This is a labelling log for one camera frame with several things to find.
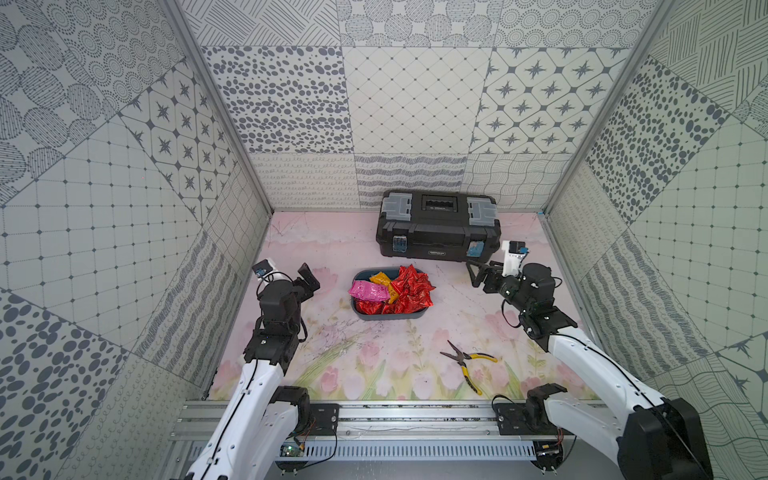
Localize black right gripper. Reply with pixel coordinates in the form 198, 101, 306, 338
466, 260, 532, 316

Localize teal plastic storage box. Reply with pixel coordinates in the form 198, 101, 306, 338
350, 267, 431, 322

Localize magenta tea bag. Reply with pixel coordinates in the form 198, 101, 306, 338
348, 280, 390, 302

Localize yellow tea bag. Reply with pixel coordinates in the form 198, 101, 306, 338
369, 272, 399, 304

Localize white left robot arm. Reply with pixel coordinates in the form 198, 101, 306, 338
185, 259, 320, 479

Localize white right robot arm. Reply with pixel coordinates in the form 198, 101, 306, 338
467, 261, 714, 479

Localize pile of red tea bags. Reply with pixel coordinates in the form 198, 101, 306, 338
355, 264, 436, 316

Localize black plastic toolbox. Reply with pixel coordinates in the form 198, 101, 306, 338
375, 190, 501, 263

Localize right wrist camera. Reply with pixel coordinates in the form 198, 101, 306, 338
501, 240, 529, 277

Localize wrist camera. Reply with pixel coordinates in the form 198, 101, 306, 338
251, 259, 276, 280
501, 240, 529, 277

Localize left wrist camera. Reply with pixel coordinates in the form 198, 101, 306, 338
251, 259, 276, 280

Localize yellow handled pliers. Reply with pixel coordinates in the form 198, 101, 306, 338
440, 340, 499, 396

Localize aluminium mounting rail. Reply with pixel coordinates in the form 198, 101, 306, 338
161, 400, 667, 463

